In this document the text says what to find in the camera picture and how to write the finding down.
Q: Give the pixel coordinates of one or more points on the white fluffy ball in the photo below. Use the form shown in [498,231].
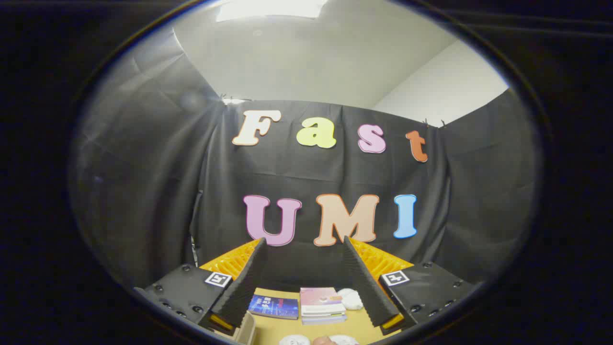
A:
[352,299]

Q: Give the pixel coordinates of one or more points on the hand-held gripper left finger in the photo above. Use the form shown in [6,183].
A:
[246,282]

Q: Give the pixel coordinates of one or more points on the white canvas shoe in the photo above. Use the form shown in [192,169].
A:
[294,340]
[345,340]

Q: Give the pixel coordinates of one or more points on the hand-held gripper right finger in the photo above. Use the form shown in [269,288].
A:
[364,282]

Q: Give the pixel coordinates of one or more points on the white thick book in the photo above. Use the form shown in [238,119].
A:
[323,310]

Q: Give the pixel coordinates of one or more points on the pale blue cover book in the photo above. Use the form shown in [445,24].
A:
[324,320]

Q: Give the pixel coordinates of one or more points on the beige fabric storage box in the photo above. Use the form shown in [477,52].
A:
[246,330]

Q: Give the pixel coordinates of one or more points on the ceiling light panel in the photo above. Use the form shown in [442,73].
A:
[268,9]

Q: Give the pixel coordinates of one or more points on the pink cover book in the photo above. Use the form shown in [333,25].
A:
[318,296]

